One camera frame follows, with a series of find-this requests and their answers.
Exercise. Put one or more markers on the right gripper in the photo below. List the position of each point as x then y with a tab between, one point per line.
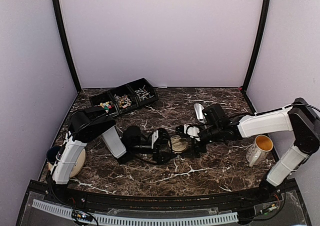
193	152

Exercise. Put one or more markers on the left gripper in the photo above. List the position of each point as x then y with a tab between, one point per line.
156	143

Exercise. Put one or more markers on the white jar lid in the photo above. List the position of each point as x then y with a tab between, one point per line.
178	143

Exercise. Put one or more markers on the metal scoop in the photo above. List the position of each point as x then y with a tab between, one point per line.
198	108

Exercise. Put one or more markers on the black three-compartment candy tray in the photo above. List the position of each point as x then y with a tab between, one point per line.
128	89

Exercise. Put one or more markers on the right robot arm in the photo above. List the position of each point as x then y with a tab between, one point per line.
298	117

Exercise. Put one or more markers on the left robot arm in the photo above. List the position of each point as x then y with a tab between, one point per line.
88	124

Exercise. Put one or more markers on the pile of small stick candies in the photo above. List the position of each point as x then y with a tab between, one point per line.
143	94

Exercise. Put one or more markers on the pile of star candies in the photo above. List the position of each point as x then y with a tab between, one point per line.
107	106

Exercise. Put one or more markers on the pile of swirl lollipops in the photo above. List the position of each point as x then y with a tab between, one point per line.
123	101

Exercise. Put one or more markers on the white mug yellow inside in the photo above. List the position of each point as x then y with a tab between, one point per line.
258	150

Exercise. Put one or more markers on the cream floral plate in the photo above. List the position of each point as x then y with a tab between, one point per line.
78	165

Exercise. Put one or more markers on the dark blue mug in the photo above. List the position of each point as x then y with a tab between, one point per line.
51	154

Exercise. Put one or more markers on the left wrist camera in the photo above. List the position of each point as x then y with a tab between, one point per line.
131	137

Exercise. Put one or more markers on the black front rail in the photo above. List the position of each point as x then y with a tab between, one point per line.
101	201

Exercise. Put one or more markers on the right black frame post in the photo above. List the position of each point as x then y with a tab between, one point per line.
256	46

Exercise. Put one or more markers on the black frame post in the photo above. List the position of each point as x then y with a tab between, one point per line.
65	44
256	46

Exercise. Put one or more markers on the left black frame post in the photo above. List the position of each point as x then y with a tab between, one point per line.
65	44

